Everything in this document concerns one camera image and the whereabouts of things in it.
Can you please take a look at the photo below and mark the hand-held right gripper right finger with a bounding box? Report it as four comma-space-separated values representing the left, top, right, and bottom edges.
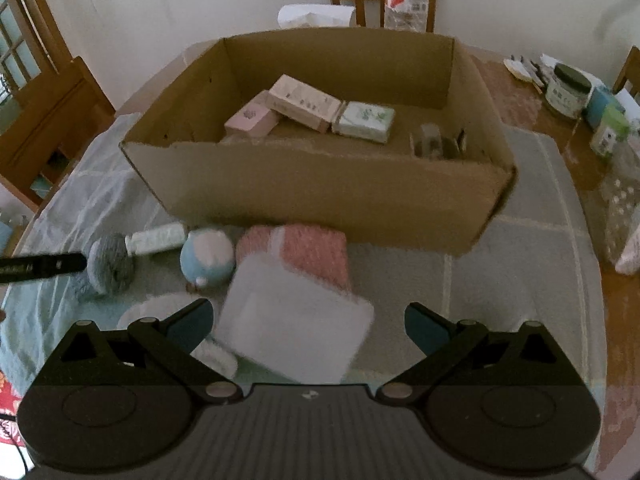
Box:
375, 302, 587, 406

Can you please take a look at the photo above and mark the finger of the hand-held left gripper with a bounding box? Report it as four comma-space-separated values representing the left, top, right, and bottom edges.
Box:
0, 252, 89, 283

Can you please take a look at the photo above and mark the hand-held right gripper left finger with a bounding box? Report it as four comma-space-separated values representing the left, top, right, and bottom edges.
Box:
47, 298, 239, 406

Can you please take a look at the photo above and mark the white sock blue stripe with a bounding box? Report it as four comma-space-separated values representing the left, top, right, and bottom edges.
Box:
118, 294, 240, 377

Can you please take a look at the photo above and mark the grey fuzzy scrunchie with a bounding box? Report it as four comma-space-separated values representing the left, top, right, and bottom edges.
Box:
87, 232, 135, 296

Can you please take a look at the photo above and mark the blue white round toy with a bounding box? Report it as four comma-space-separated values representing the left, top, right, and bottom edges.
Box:
180, 228, 236, 291

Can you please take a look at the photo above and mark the pink sponge cloth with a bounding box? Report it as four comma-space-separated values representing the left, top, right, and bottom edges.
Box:
235, 224, 353, 293

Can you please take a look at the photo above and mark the cardboard box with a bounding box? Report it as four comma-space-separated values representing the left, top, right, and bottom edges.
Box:
118, 26, 517, 258

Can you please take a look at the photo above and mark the small pink box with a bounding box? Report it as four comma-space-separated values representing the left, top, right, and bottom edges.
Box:
223, 91, 281, 138

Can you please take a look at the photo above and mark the green white small box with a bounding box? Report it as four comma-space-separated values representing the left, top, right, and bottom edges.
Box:
331, 101, 396, 144

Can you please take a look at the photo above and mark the long pink box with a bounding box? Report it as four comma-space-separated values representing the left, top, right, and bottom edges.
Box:
265, 74, 343, 134

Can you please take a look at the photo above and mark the checkered grey green blanket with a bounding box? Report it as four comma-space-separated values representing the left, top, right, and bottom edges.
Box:
0, 112, 608, 480

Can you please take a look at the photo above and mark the white tube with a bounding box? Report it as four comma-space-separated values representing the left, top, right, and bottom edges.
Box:
126, 223, 187, 257

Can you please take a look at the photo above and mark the red printed cloth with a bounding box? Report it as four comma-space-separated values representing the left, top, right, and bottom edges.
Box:
0, 367, 31, 443

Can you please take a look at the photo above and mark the large clear plastic jar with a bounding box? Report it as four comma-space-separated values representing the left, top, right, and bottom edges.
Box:
597, 130, 640, 276

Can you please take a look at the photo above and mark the wooden glass panel door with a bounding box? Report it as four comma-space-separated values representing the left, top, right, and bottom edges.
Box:
0, 0, 76, 93

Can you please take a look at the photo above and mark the green white carton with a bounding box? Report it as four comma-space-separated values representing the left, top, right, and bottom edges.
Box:
590, 107, 631, 158

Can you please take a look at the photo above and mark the small jar dark lid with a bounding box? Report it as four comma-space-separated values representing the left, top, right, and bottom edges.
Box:
545, 64, 593, 120

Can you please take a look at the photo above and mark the small white packet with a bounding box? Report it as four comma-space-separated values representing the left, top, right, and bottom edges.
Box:
502, 54, 546, 86

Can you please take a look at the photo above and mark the blue cup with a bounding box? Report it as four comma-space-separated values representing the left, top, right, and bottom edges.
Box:
586, 85, 626, 128

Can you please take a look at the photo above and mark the white tissue pack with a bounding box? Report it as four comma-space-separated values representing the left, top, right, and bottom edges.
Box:
277, 4, 357, 29

